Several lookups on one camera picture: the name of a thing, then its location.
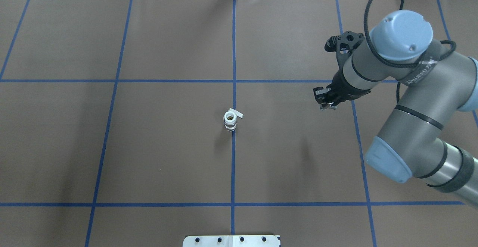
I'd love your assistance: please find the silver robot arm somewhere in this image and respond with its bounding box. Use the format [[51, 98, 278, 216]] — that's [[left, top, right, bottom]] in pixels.
[[313, 10, 477, 207]]

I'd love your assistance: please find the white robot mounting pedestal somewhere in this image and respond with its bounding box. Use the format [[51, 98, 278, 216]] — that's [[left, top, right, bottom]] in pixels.
[[182, 235, 282, 247]]

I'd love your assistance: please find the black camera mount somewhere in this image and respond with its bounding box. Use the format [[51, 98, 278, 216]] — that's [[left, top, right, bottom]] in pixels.
[[324, 31, 365, 69]]

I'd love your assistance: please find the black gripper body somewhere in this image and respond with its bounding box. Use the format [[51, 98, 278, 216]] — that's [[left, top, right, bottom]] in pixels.
[[326, 70, 371, 105]]

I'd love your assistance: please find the small metal pipe fitting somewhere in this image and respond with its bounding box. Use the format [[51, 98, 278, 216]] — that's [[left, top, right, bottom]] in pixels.
[[320, 103, 338, 110]]

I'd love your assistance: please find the white PPR valve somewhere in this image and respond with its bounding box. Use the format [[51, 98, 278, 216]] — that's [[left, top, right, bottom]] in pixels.
[[223, 108, 244, 132]]

